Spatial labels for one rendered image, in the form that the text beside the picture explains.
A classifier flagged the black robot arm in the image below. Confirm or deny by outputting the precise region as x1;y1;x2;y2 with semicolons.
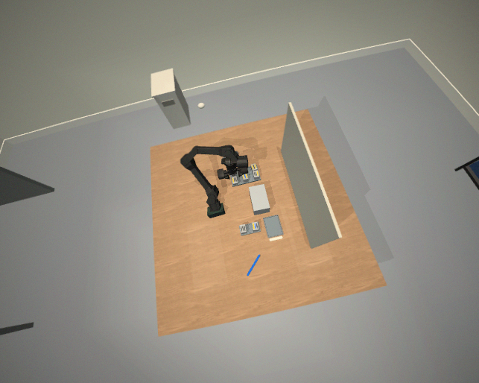
180;145;248;212

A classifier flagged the dark grey flat rack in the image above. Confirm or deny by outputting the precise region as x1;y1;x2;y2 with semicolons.
230;166;261;187

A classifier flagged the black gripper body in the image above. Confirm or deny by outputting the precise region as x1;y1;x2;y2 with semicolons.
217;166;248;180

